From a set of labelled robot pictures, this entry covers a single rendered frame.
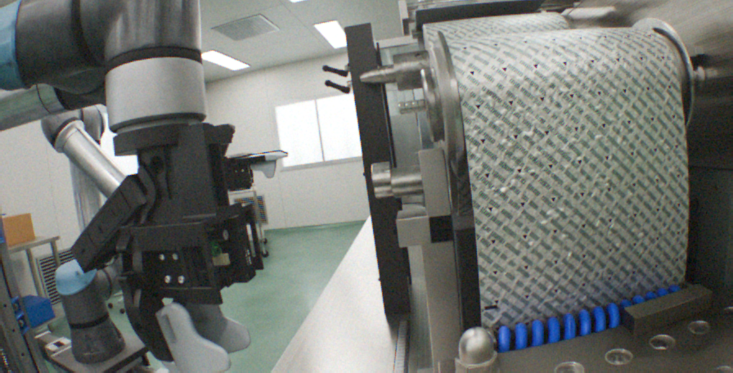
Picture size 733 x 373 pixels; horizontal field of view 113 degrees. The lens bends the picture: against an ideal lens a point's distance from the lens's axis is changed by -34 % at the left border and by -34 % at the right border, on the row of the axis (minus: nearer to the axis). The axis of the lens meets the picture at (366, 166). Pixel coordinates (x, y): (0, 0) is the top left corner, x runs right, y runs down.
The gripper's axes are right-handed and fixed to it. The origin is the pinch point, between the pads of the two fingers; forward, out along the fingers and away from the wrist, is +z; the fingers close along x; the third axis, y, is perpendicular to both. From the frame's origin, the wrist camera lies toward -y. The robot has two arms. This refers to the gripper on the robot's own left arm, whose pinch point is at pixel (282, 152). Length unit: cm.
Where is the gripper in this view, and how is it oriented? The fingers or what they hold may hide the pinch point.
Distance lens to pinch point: 91.2
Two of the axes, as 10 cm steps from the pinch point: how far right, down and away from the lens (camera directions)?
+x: 1.8, 1.6, -9.7
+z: 9.8, -1.4, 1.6
